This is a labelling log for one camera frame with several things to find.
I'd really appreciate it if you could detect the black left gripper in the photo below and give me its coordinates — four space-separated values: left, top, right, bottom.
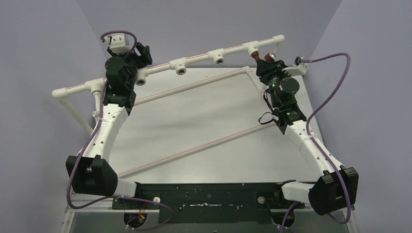
111 44 152 89

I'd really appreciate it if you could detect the white pipe frame with tees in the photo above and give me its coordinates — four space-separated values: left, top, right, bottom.
51 34 286 180

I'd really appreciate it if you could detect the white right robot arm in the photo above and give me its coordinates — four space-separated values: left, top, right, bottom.
256 59 359 215

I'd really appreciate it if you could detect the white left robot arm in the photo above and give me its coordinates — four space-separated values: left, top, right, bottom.
66 43 153 208

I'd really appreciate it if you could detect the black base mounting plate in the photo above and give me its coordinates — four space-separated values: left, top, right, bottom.
111 182 293 224

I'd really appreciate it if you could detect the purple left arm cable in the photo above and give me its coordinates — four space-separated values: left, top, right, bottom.
66 31 174 232

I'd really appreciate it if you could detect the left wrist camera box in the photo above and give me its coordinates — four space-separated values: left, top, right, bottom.
104 33 131 55

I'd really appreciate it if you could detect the aluminium rail frame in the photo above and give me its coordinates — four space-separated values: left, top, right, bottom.
59 199 359 233

